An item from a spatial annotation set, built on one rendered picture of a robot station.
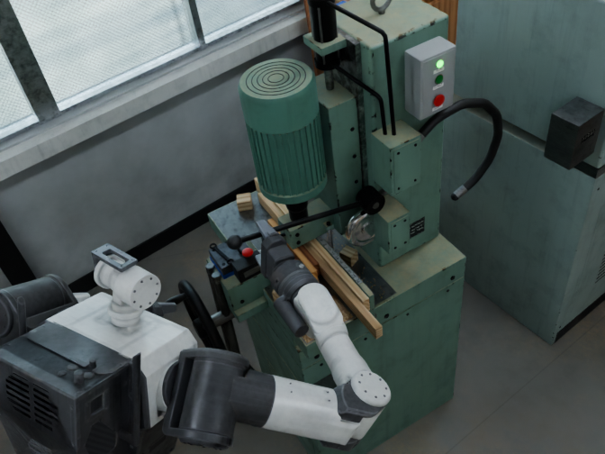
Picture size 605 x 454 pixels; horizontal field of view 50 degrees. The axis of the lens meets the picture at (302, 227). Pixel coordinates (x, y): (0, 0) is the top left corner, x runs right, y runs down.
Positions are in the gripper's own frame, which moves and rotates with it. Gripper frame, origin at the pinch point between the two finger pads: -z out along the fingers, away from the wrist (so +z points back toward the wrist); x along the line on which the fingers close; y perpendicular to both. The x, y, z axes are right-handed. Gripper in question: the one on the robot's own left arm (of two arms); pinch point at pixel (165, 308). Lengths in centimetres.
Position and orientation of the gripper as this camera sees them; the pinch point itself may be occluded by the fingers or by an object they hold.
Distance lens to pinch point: 175.9
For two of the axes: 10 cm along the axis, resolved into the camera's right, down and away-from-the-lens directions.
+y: 1.7, -9.5, -2.6
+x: 5.8, 3.1, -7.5
